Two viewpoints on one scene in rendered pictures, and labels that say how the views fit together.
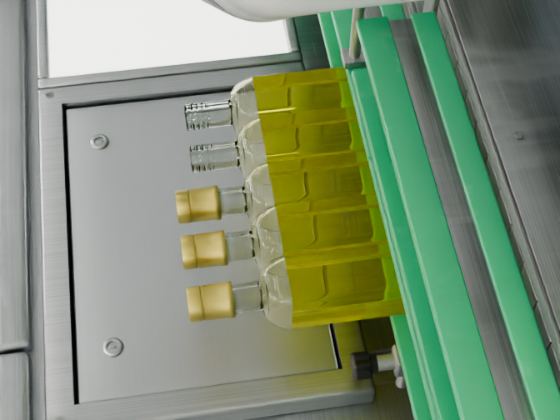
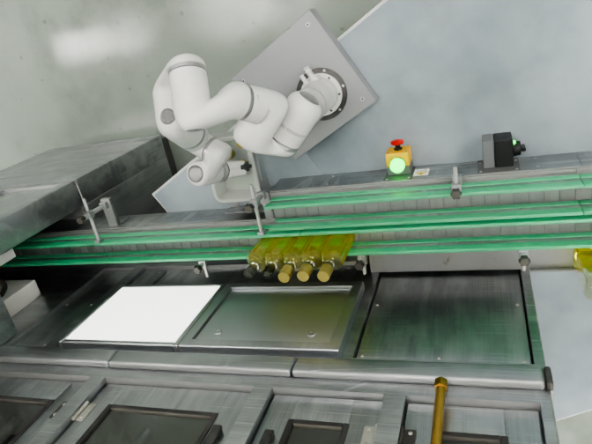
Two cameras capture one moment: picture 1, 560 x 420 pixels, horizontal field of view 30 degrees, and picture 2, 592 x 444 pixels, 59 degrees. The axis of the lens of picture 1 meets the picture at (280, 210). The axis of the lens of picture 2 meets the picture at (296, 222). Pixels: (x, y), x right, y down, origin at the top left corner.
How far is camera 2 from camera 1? 1.21 m
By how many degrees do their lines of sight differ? 55
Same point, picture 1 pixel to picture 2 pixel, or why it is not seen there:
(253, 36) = (205, 292)
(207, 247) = (307, 267)
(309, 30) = not seen: hidden behind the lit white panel
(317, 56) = not seen: hidden behind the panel
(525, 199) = (347, 183)
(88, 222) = (252, 336)
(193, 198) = (285, 269)
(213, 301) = (327, 267)
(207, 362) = (331, 313)
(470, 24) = (284, 188)
